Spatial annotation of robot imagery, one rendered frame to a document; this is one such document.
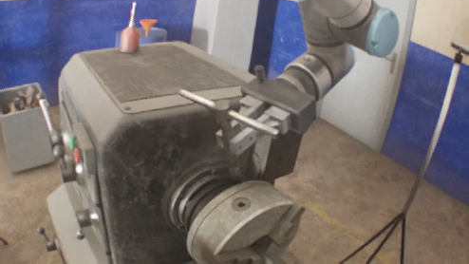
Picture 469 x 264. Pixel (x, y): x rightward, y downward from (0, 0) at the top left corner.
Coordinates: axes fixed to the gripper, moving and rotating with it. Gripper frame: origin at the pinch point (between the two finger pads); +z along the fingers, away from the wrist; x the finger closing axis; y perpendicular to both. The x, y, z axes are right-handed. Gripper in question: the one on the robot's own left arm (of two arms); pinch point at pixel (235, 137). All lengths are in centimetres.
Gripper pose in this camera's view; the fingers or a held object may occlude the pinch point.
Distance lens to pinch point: 58.0
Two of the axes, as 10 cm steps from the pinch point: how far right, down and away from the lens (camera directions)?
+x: 7.0, 3.4, -6.3
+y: -1.7, -7.8, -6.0
